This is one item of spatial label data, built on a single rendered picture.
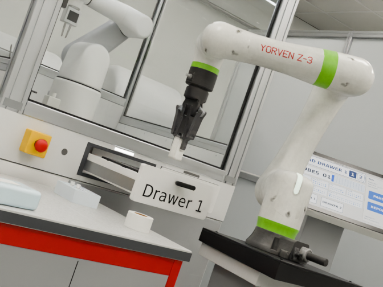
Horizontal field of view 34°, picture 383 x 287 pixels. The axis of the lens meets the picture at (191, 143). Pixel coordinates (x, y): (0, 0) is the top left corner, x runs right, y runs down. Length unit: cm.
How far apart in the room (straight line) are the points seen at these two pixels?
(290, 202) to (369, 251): 160
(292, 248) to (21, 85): 93
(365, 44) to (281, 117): 71
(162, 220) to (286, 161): 55
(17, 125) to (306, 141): 90
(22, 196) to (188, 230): 113
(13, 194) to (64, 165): 70
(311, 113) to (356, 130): 161
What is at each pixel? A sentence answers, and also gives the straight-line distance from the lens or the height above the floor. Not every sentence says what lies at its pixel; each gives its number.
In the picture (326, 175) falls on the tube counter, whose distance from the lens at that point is 269.
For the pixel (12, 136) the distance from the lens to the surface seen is 197.
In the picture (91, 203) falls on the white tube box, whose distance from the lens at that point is 182.
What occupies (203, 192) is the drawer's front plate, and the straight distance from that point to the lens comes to 195.
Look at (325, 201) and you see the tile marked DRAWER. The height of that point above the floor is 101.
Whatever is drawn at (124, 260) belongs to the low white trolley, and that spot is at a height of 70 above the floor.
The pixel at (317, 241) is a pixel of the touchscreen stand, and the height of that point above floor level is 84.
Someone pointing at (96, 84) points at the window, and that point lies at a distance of 208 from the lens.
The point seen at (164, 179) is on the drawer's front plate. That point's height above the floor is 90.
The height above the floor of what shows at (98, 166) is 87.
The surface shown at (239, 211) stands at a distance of 417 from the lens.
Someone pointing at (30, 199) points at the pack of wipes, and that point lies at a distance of 140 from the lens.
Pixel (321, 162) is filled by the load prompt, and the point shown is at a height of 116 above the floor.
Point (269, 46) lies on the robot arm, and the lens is 189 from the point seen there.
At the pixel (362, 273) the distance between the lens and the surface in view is 342.
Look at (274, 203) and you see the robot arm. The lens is 186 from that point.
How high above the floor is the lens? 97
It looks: 2 degrees up
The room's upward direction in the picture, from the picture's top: 19 degrees clockwise
